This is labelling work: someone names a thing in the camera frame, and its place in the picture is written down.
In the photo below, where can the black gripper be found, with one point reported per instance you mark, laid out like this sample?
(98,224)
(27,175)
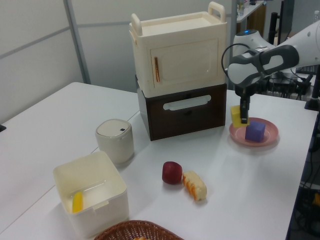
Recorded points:
(245,101)

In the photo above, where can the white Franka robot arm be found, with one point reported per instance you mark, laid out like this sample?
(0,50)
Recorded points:
(280,55)

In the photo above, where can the pink plate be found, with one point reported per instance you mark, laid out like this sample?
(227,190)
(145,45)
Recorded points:
(271,132)

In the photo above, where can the toy bread slice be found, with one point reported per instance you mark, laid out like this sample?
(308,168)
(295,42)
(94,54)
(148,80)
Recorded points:
(195,185)

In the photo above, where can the yellow cube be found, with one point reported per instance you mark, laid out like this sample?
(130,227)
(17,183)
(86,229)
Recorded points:
(235,116)

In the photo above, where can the purple cube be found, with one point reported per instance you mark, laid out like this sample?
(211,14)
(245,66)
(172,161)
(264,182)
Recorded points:
(255,131)

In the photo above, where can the yellow banana slice toy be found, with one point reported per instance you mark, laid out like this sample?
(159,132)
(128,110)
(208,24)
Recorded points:
(77,202)

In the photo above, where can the black monitor stand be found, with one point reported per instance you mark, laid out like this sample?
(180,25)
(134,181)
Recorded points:
(313,95)

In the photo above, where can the wooden cabinet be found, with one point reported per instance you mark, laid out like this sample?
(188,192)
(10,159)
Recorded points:
(256,17)

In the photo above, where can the small cream lidded trash can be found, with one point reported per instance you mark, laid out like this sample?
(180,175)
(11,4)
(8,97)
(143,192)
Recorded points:
(115,140)

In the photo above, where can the red apple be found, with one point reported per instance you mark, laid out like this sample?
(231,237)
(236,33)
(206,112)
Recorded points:
(172,172)

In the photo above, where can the white square plastic bin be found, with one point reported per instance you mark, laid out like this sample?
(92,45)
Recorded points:
(95,195)

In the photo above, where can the brown wicker basket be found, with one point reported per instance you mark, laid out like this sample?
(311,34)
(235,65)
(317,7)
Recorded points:
(140,231)

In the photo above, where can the black pole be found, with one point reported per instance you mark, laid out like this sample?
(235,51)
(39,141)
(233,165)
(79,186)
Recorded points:
(273,27)

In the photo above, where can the dark brown drawer unit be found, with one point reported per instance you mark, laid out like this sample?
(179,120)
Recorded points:
(185,120)

